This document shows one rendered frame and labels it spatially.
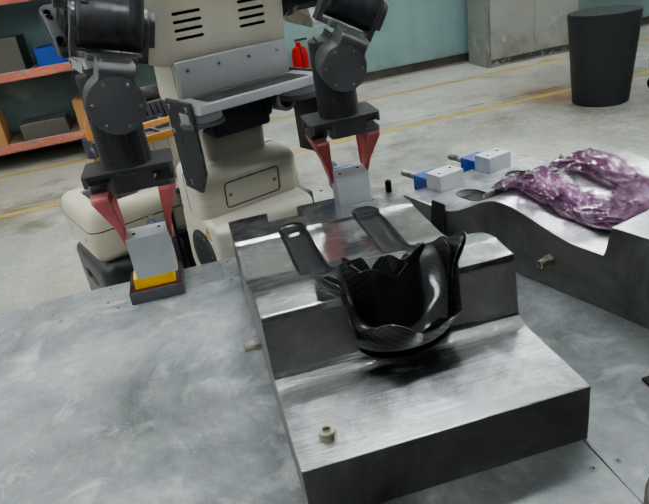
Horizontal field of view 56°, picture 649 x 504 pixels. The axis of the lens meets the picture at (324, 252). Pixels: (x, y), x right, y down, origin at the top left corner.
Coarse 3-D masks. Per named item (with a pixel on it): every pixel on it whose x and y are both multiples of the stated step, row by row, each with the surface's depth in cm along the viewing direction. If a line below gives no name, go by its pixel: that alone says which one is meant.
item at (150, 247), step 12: (132, 228) 76; (144, 228) 75; (156, 228) 74; (132, 240) 73; (144, 240) 73; (156, 240) 73; (168, 240) 74; (132, 252) 73; (144, 252) 74; (156, 252) 74; (168, 252) 74; (132, 264) 74; (144, 264) 74; (156, 264) 75; (168, 264) 75; (144, 276) 75
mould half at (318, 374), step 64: (384, 192) 94; (256, 256) 81; (512, 256) 62; (256, 320) 69; (320, 320) 59; (512, 320) 63; (320, 384) 59; (384, 384) 57; (448, 384) 56; (512, 384) 55; (576, 384) 54; (320, 448) 51; (384, 448) 50; (448, 448) 52; (512, 448) 54
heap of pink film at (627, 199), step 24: (552, 168) 91; (576, 168) 88; (600, 168) 85; (624, 168) 86; (528, 192) 83; (552, 192) 80; (576, 192) 79; (624, 192) 80; (648, 192) 78; (576, 216) 78; (600, 216) 77; (624, 216) 75
